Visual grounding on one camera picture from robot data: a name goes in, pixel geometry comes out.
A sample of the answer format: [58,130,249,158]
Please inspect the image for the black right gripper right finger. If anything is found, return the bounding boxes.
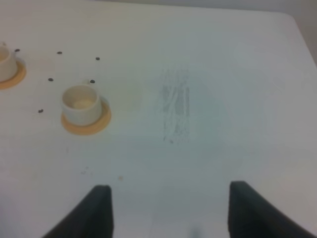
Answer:
[228,181,316,238]

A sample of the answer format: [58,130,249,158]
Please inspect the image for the white teacup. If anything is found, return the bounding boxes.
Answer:
[61,84,100,111]
[0,42,17,82]

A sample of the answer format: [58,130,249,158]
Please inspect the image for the white teacup near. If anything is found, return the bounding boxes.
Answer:
[0,42,17,82]

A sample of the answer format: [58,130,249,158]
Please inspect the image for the orange coaster near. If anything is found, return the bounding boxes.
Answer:
[0,60,27,90]

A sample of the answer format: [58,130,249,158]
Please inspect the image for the orange coaster far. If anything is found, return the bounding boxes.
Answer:
[61,97,111,135]

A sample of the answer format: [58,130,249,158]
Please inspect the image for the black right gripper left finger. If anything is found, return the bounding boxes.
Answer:
[44,185,114,238]

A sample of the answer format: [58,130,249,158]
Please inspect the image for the orange coaster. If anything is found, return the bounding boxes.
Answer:
[0,60,27,90]
[61,97,111,135]

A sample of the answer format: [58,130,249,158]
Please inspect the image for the white teacup far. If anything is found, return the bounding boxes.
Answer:
[61,84,100,111]

